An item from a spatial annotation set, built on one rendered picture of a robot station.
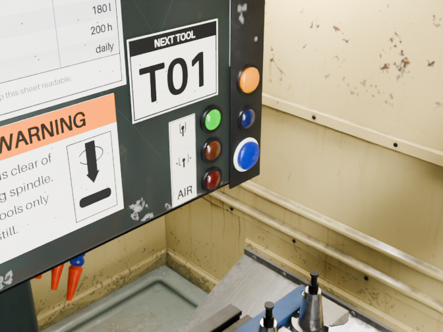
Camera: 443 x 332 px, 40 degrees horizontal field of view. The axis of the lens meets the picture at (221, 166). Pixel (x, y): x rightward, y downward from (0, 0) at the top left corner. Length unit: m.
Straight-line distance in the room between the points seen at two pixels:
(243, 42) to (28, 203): 0.24
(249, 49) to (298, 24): 0.88
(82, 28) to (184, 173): 0.18
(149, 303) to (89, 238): 1.59
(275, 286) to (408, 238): 0.47
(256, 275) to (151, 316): 0.43
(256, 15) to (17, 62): 0.24
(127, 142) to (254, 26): 0.17
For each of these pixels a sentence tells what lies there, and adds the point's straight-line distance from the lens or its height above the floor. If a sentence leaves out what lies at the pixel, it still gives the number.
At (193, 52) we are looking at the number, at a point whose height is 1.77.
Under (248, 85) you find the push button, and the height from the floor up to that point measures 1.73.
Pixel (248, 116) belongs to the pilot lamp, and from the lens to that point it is 0.60.
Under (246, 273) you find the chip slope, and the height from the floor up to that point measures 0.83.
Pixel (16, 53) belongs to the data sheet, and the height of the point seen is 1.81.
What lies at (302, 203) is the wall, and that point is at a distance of 1.62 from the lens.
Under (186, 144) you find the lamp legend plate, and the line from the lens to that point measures 0.55.
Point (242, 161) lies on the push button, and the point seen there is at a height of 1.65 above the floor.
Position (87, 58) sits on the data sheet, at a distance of 0.47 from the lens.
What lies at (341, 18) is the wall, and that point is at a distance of 1.38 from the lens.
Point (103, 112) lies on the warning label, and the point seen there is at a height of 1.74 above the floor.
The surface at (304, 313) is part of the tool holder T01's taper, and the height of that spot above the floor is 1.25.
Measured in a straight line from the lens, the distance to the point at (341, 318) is 1.10.
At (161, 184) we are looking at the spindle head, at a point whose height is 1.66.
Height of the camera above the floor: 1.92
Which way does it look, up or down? 27 degrees down
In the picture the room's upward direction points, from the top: straight up
